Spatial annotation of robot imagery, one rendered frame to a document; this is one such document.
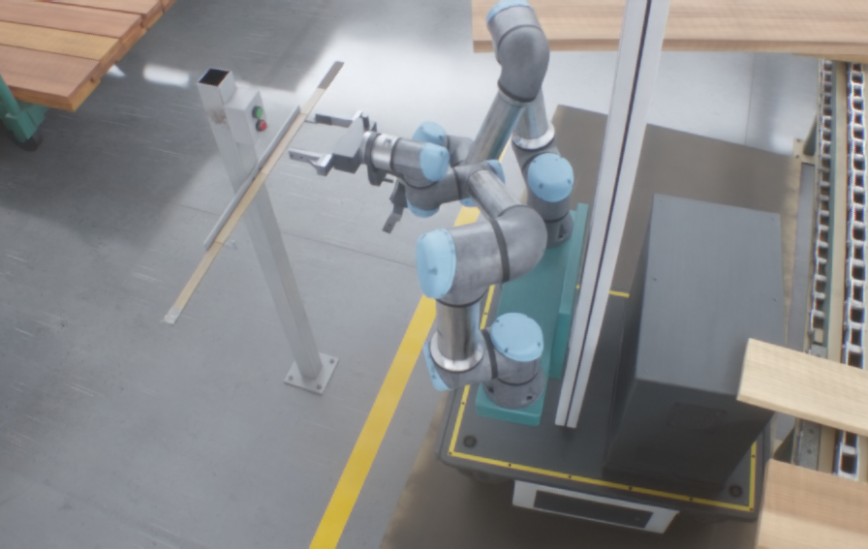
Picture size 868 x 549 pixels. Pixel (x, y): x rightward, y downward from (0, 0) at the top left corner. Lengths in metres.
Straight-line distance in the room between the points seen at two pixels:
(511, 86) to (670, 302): 0.62
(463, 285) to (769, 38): 1.55
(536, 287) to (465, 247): 0.76
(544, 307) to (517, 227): 0.70
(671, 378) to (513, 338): 0.36
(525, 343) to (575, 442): 0.60
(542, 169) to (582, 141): 1.41
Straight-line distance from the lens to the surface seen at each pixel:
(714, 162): 3.46
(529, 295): 2.05
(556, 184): 2.00
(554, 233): 2.12
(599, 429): 2.26
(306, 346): 2.57
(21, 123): 3.55
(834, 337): 2.00
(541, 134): 2.07
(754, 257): 2.02
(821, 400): 1.82
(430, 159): 1.62
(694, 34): 2.53
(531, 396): 1.87
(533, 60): 1.75
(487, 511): 2.48
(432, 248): 1.32
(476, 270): 1.33
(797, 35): 2.65
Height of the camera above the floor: 2.35
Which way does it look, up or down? 53 degrees down
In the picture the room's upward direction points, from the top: 6 degrees counter-clockwise
